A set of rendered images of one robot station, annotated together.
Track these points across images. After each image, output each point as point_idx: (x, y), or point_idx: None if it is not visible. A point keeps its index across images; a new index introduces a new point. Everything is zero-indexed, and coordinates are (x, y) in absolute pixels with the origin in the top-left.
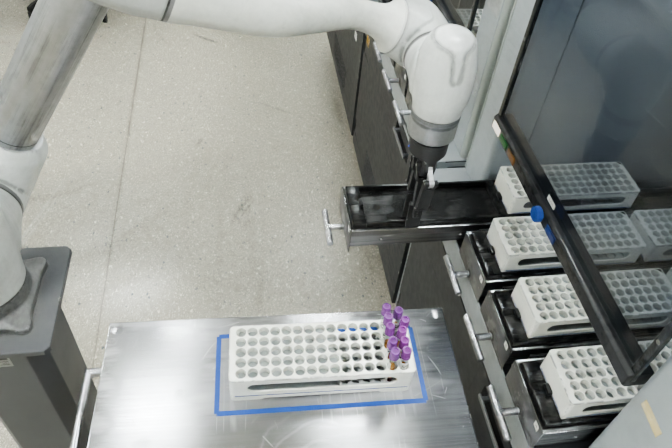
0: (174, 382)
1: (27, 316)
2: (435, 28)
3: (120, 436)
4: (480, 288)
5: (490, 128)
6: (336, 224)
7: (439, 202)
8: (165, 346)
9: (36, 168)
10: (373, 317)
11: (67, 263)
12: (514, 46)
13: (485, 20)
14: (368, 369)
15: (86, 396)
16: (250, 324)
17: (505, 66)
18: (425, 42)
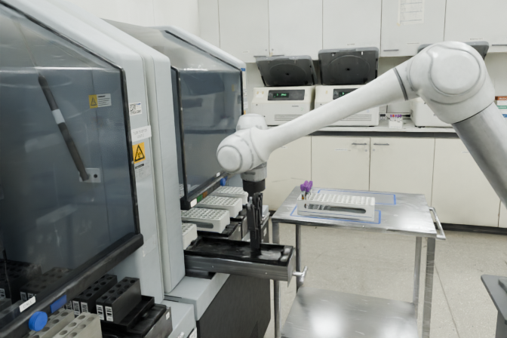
0: (398, 217)
1: (503, 281)
2: (258, 115)
3: (417, 211)
4: (240, 232)
5: (176, 228)
6: (297, 272)
7: (228, 251)
8: (405, 224)
9: None
10: (305, 219)
11: (500, 311)
12: (170, 164)
13: (140, 192)
14: (316, 207)
15: (440, 231)
16: (364, 224)
17: (170, 183)
18: (264, 121)
